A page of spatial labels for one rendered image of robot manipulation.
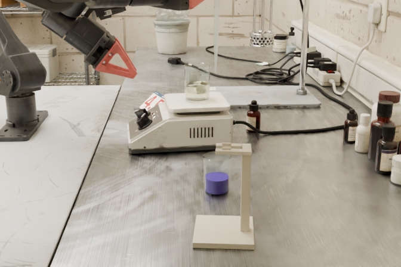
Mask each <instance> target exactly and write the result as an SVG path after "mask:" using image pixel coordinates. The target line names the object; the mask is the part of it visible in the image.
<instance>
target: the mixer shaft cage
mask: <svg viewBox="0 0 401 267"><path fill-rule="evenodd" d="M264 9H265V0H262V3H261V29H260V30H258V31H255V22H256V0H254V7H253V31H251V32H249V36H250V37H251V38H250V44H249V45H250V46H254V47H271V46H274V36H276V33H275V32H273V31H272V18H273V0H270V24H269V31H266V30H265V29H264Z"/></svg>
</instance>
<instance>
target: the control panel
mask: <svg viewBox="0 0 401 267"><path fill-rule="evenodd" d="M147 111H149V112H151V114H152V113H154V114H153V115H151V114H150V116H149V117H148V118H149V119H152V120H153V122H152V123H151V124H150V125H149V126H148V127H146V128H144V129H142V130H138V125H137V124H136V122H137V118H138V117H136V118H135V119H132V120H131V121H129V122H128V123H129V137H130V140H131V139H133V138H134V137H136V136H137V135H139V134H141V133H143V132H144V131H146V130H148V129H149V128H151V127H152V126H154V125H156V124H157V123H159V122H161V121H162V120H163V118H162V115H161V111H160V109H159V105H156V106H154V107H152V108H151V109H150V110H147ZM154 115H155V117H153V118H152V116H154Z"/></svg>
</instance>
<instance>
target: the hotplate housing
mask: <svg viewBox="0 0 401 267"><path fill-rule="evenodd" d="M158 105H159V109H160V111H161V115H162V118H163V120H162V121H161V122H159V123H157V124H156V125H154V126H152V127H151V128H149V129H148V130H146V131H144V132H143V133H141V134H139V135H137V136H136V137H134V138H133V139H131V140H130V137H129V124H128V125H127V131H128V146H129V148H130V152H131V154H138V153H161V152H173V151H196V150H215V149H216V143H222V142H231V143H233V125H235V124H236V122H235V120H233V117H232V115H231V114H230V113H229V111H205V112H190V113H170V112H169V111H168V109H167V106H166V103H165V102H163V103H159V104H158Z"/></svg>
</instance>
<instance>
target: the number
mask: <svg viewBox="0 0 401 267"><path fill-rule="evenodd" d="M163 102H165V100H164V99H163V98H161V97H159V96H158V95H156V94H153V95H152V96H151V97H150V98H149V99H148V100H147V101H146V102H145V103H144V104H143V105H142V107H143V108H145V109H146V110H149V109H151V108H152V107H154V106H156V105H157V104H159V103H163Z"/></svg>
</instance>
